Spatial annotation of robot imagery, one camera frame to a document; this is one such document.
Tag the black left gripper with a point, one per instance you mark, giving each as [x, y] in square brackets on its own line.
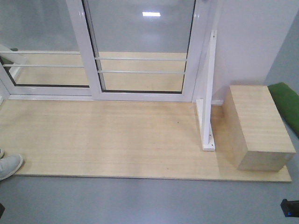
[2, 209]

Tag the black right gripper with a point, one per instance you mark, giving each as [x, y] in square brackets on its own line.
[290, 208]

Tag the white sliding glass door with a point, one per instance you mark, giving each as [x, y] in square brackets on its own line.
[141, 50]

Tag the grey sneaker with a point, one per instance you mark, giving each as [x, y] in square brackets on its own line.
[10, 165]

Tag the light wooden box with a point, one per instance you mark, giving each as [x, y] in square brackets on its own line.
[260, 141]

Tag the green cushion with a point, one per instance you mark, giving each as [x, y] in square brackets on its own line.
[287, 103]

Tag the white wooden support brace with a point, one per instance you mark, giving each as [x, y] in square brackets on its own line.
[204, 103]

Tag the light plywood floor platform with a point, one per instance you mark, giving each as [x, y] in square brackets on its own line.
[157, 140]

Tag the white fixed glass panel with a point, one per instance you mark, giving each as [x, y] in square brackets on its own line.
[45, 49]

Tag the white door frame post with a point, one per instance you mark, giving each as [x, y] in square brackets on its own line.
[213, 18]

